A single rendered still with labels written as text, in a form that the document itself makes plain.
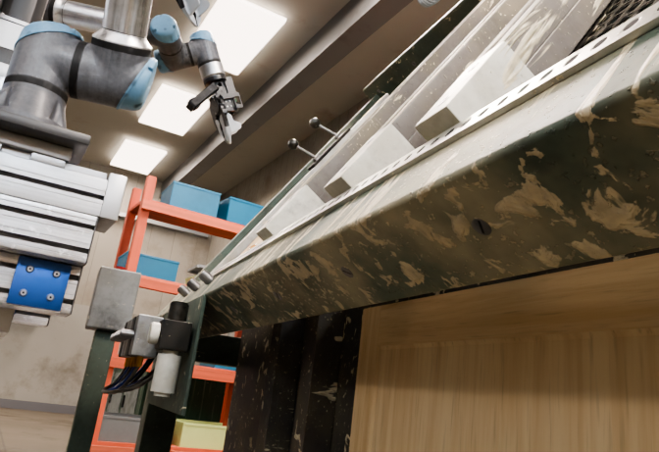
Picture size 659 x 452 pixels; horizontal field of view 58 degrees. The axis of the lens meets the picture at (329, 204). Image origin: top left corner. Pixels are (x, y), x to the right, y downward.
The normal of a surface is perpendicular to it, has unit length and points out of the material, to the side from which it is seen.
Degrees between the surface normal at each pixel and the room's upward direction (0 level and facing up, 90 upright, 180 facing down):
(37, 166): 90
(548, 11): 90
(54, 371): 90
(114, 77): 123
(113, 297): 90
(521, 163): 146
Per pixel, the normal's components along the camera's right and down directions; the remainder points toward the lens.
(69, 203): 0.49, -0.22
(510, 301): -0.91, -0.23
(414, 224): -0.60, 0.66
